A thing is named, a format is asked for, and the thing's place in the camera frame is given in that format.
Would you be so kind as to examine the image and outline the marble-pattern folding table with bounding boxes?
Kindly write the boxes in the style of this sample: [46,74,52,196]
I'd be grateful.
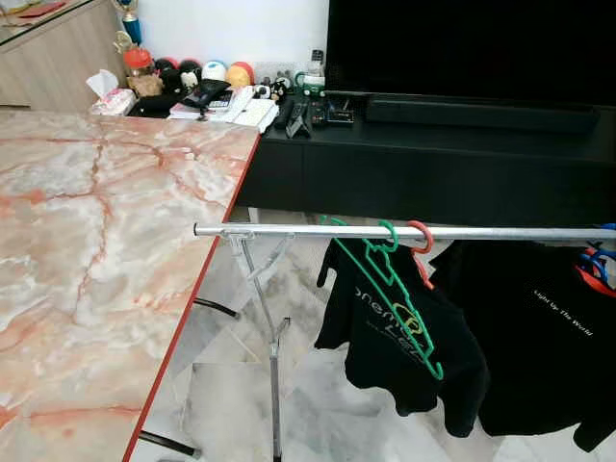
[0,109,261,462]

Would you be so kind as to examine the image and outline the black t-shirt with white print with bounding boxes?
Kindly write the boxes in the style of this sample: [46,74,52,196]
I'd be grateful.
[428,241,616,453]

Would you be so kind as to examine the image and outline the black flat television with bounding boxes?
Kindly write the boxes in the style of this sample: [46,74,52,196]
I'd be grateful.
[325,0,616,107]

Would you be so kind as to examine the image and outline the black t-shirt with green logo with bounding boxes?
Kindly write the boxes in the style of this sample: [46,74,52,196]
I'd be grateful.
[315,239,492,439]

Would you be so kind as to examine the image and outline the blue plastic hanger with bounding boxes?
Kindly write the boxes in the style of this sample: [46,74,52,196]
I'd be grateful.
[577,223,616,285]

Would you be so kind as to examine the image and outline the red plastic hanger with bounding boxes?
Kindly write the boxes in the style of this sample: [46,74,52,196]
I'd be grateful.
[406,220,436,290]

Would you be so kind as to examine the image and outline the orange round toy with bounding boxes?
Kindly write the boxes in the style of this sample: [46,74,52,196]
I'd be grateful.
[226,61,256,90]

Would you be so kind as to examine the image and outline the light wooden cabinet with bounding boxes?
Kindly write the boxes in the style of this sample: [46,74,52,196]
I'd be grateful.
[0,0,126,114]

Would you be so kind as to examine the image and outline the gold blue trophy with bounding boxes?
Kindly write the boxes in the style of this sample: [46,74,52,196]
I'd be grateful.
[111,0,143,49]

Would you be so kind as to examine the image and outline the white blue round toy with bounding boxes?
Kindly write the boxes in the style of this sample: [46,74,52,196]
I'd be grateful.
[200,60,229,84]

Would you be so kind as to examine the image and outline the green plastic hanger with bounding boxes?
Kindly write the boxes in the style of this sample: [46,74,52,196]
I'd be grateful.
[321,216,446,381]

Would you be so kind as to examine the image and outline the jar with red lid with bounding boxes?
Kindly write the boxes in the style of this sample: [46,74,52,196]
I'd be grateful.
[122,46,157,83]

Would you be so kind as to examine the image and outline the silver metal clothes rack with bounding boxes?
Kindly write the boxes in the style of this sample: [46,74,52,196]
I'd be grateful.
[193,221,616,462]

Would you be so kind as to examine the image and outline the black TV console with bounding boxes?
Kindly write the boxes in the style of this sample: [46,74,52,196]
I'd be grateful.
[125,91,616,229]

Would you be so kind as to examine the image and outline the pink white tissue box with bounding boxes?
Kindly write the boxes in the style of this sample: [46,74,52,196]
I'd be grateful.
[85,69,136,116]

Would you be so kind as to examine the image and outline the black soundbar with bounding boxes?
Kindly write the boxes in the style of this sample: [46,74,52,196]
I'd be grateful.
[366,96,600,134]

